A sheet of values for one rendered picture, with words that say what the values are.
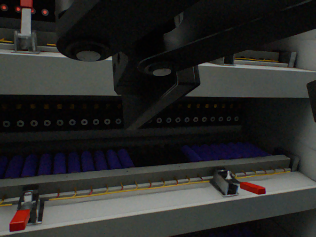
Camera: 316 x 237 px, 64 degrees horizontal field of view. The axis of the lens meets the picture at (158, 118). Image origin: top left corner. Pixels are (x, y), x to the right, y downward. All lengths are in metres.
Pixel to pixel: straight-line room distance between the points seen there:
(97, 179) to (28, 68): 0.16
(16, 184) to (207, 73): 0.29
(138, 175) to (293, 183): 0.26
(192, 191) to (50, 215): 0.19
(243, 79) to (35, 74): 0.28
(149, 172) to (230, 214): 0.13
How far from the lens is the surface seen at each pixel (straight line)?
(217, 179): 0.40
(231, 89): 0.39
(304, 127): 0.53
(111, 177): 0.36
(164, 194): 0.37
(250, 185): 0.35
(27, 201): 0.33
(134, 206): 0.35
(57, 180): 0.36
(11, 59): 0.32
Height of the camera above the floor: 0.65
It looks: level
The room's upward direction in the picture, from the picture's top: 1 degrees counter-clockwise
